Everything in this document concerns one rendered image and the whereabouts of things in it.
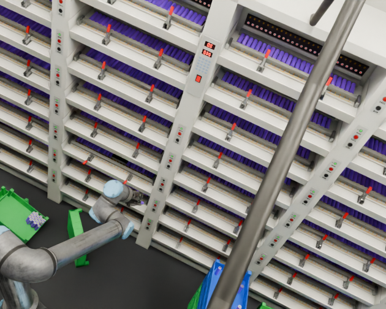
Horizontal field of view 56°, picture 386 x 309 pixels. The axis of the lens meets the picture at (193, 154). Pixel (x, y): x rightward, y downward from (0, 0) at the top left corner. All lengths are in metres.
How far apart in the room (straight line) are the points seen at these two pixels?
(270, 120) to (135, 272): 1.37
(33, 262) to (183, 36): 1.04
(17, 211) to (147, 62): 1.38
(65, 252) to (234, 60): 1.01
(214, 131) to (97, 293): 1.24
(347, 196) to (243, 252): 1.45
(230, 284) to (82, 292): 2.01
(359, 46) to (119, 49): 1.02
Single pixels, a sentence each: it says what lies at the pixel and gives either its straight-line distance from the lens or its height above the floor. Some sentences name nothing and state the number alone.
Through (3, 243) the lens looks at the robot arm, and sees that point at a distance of 1.43.
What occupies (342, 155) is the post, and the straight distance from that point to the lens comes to 1.69.
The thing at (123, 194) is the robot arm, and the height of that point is 0.75.
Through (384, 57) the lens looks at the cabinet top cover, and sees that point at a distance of 1.49.
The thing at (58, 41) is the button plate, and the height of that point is 1.23.
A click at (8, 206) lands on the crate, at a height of 0.09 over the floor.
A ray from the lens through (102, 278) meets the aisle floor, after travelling 2.44.
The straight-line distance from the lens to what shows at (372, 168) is 1.75.
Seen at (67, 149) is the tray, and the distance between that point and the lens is 2.32.
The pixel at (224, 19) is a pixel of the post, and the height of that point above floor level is 1.65.
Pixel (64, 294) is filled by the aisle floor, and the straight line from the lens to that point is 2.39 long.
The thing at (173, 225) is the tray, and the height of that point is 0.35.
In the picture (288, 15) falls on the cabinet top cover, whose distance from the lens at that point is 1.45.
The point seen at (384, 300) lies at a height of 0.61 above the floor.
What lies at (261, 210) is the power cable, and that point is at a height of 1.87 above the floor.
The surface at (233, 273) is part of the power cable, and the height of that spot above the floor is 1.83.
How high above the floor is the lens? 2.17
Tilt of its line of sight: 41 degrees down
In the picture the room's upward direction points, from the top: 22 degrees clockwise
